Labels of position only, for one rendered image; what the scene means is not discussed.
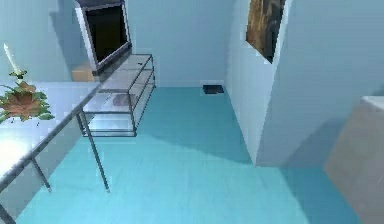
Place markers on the small black floor mat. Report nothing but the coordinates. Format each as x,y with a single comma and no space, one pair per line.
213,89

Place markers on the black television set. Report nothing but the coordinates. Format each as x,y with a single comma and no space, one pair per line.
106,32

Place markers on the glass television stand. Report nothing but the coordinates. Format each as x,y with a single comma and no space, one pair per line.
115,100

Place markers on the white candle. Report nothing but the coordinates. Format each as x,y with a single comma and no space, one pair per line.
11,60

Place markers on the tan cardboard box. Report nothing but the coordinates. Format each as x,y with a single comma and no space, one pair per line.
82,72

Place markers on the white table with grey legs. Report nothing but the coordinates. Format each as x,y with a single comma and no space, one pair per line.
40,110

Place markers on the brown framed picture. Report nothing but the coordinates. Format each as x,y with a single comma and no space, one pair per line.
264,28

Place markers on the green and orange plant decoration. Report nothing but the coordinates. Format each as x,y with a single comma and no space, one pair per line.
22,101

